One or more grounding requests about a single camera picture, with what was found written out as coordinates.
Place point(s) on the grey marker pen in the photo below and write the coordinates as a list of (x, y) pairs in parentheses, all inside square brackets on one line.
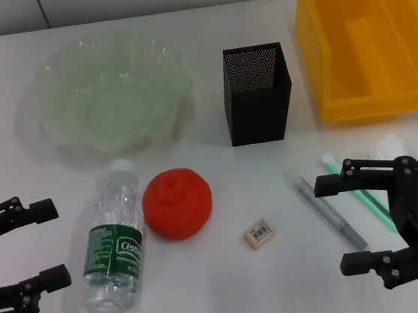
[(337, 217)]

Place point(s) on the green utility knife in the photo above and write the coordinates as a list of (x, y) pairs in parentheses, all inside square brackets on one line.
[(379, 209)]

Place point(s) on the clear water bottle green label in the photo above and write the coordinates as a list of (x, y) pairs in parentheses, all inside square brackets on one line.
[(110, 251)]

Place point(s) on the beige eraser with barcode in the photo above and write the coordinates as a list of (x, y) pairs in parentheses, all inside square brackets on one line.
[(259, 234)]

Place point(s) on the white garlic bulb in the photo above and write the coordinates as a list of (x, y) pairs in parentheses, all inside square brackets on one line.
[(389, 145)]

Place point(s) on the red tomato toy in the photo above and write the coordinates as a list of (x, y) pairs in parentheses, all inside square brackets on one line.
[(179, 209)]

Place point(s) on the black mesh pen holder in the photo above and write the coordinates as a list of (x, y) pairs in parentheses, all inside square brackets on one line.
[(258, 120)]

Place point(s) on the green glass fruit plate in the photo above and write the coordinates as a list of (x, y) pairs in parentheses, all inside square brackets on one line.
[(74, 104)]

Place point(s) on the yellow plastic bin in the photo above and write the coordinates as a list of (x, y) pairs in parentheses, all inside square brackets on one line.
[(352, 53)]

